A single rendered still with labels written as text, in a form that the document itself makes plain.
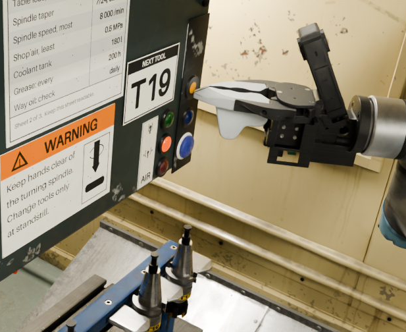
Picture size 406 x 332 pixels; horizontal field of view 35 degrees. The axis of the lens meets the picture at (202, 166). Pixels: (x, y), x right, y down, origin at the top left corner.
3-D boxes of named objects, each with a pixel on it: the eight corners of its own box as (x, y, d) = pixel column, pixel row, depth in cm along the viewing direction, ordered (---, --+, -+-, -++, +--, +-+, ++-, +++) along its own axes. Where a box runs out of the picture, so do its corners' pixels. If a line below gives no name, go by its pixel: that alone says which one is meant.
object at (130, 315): (155, 323, 115) (156, 319, 115) (138, 340, 111) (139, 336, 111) (124, 306, 118) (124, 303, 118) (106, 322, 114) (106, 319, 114)
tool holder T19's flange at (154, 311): (145, 294, 123) (146, 283, 122) (171, 307, 121) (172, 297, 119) (124, 311, 118) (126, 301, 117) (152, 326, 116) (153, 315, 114)
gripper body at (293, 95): (261, 163, 79) (358, 174, 80) (274, 98, 75) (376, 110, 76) (257, 136, 86) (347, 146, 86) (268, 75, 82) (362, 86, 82)
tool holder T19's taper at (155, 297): (147, 288, 121) (149, 259, 118) (166, 298, 119) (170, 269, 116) (132, 300, 117) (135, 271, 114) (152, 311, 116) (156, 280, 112)
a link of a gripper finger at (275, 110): (233, 116, 75) (308, 125, 76) (235, 103, 74) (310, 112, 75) (232, 100, 79) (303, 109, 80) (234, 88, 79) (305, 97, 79)
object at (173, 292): (188, 291, 124) (188, 288, 124) (173, 306, 120) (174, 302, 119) (158, 276, 127) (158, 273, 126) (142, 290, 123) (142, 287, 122)
